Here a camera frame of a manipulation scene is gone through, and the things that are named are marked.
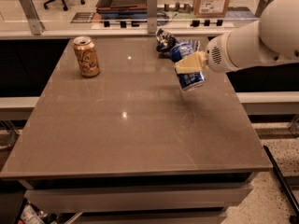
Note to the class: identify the blue pepsi can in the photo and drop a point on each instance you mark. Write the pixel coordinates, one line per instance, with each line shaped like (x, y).
(190, 81)

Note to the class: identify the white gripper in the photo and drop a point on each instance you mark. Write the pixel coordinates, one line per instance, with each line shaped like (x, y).
(217, 56)

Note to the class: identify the blue crumpled chip bag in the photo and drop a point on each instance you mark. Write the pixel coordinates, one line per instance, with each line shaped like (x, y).
(166, 41)

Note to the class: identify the gold soda can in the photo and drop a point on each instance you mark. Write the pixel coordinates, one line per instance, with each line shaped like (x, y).
(85, 52)

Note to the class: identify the middle metal glass bracket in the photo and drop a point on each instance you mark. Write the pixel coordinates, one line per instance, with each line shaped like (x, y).
(152, 16)

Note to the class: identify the black floor sign plate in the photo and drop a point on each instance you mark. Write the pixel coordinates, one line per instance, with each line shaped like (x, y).
(83, 17)

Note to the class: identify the left metal glass bracket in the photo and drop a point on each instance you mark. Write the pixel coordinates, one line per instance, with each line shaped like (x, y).
(35, 24)

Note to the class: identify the cardboard box with label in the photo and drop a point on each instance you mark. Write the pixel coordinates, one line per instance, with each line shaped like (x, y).
(210, 8)

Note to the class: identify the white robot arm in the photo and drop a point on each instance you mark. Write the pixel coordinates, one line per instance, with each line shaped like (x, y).
(270, 41)

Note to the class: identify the black floor cable strip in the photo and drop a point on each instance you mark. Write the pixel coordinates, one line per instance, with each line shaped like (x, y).
(293, 219)

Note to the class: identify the grey table drawer front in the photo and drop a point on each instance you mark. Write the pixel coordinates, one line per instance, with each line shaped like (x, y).
(139, 198)

